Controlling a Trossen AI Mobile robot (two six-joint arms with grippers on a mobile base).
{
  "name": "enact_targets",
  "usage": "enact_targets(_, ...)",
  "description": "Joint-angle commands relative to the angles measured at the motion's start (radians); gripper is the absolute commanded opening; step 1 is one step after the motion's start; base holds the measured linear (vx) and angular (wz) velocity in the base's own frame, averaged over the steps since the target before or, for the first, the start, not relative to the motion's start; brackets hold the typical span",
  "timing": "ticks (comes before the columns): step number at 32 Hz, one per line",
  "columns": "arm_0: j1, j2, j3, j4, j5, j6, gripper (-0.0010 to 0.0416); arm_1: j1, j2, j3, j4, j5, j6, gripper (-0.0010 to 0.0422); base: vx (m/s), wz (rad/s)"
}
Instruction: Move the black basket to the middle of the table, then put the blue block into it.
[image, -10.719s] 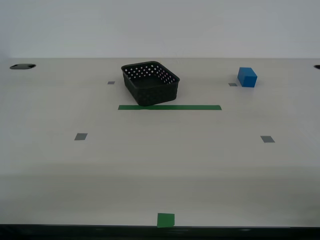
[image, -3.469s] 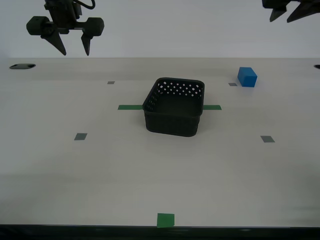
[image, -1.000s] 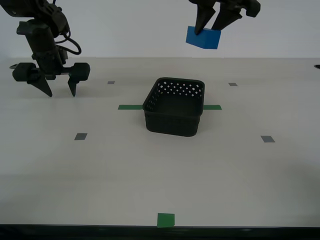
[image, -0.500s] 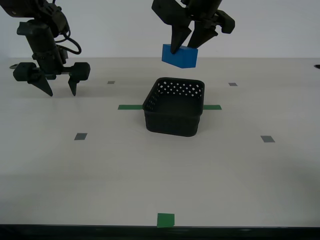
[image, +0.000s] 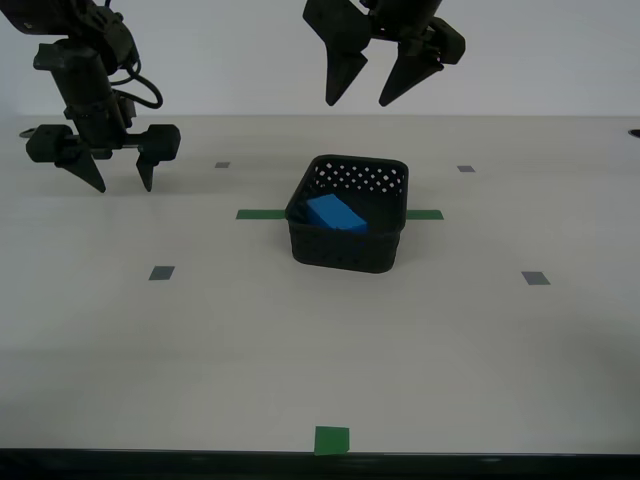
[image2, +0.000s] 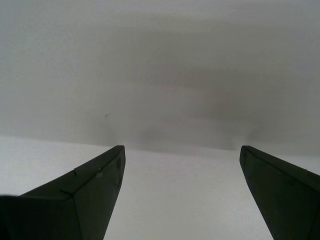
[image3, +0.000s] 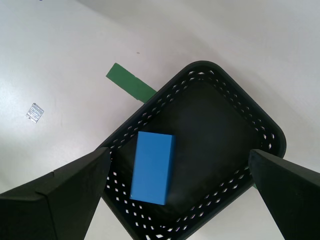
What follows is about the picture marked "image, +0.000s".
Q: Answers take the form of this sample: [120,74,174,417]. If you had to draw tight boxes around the blue rectangular block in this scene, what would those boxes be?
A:
[304,194,370,235]

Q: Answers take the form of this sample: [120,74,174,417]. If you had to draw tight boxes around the green tape square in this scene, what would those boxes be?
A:
[314,425,351,457]

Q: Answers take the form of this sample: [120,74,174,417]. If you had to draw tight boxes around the black perforated plastic basket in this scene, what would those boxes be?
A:
[284,154,410,275]

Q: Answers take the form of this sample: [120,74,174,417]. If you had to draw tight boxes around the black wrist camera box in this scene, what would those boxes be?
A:
[33,42,104,71]

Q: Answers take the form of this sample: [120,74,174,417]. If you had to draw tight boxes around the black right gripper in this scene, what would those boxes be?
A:
[302,0,467,107]

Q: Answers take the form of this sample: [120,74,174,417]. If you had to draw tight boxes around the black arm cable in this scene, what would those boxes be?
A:
[107,47,164,110]

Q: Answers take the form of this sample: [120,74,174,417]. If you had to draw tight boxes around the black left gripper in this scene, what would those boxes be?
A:
[25,57,182,194]

